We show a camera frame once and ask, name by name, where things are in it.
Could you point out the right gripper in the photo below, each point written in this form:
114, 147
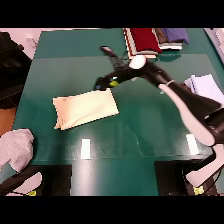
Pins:
115, 77

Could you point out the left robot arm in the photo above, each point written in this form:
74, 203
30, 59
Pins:
23, 182

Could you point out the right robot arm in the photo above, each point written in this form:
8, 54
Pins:
186, 100

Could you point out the cream folded garment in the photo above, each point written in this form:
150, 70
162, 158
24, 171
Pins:
85, 108

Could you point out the red garment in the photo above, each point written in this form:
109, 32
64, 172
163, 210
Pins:
145, 39

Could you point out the brown garment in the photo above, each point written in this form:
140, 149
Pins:
160, 35

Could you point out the purple garment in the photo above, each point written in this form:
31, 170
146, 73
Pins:
176, 35

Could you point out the lavender garment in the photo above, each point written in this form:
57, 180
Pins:
206, 87

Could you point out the black garment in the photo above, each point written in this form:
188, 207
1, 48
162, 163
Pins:
11, 71

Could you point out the pale pink garment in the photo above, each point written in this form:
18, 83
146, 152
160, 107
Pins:
216, 40

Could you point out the grey garment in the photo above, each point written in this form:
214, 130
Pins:
15, 148

